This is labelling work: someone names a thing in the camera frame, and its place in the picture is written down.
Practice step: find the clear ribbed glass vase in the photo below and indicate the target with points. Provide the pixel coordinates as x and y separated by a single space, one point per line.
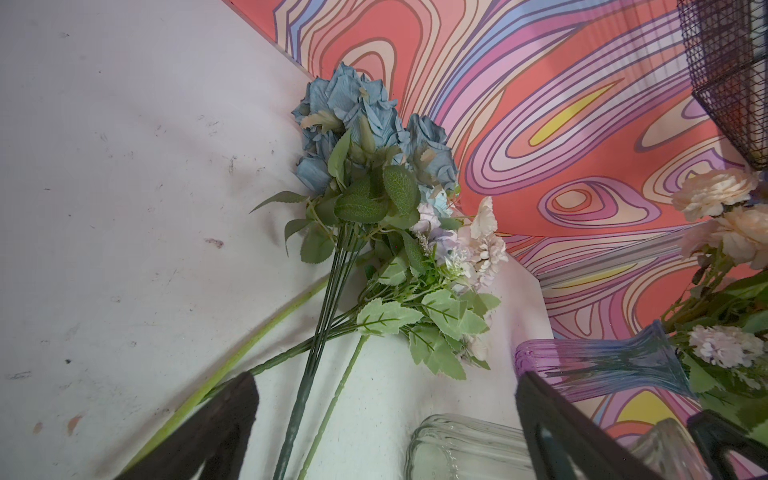
448 446

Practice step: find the small pastel flower spray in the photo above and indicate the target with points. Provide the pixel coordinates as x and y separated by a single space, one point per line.
431 290

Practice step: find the pastel mixed flower bouquet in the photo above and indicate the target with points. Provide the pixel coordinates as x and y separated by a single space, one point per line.
718 327

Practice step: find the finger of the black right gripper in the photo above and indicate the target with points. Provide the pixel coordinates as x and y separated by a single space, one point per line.
716 438

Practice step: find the pink peony flower stem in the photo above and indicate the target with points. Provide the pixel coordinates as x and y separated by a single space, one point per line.
729 210

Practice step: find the purple ribbed glass vase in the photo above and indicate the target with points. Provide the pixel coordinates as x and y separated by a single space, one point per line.
582 369

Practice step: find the teal succulent flower bunch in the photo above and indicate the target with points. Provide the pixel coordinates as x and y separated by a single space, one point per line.
368 173

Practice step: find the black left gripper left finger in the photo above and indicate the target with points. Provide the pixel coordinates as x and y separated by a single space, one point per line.
210 445

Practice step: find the black wire basket back wall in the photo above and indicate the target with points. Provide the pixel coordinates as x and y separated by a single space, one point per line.
726 49

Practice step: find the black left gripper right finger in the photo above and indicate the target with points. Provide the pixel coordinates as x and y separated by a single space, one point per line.
561 439

